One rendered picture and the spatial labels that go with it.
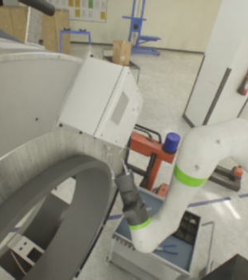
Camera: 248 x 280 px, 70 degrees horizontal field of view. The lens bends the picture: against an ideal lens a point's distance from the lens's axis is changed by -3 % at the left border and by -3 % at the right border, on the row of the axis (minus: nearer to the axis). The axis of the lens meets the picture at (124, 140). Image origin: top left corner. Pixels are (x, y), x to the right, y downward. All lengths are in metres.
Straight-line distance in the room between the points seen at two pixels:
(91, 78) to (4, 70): 0.20
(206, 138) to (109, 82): 0.29
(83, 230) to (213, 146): 0.89
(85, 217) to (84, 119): 0.80
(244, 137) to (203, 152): 0.16
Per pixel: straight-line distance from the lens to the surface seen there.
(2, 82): 0.36
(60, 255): 1.23
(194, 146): 0.53
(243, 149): 0.64
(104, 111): 0.43
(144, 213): 0.75
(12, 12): 6.84
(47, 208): 1.42
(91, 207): 1.12
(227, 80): 3.31
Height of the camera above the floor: 1.94
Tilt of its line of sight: 39 degrees down
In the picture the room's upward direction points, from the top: 9 degrees clockwise
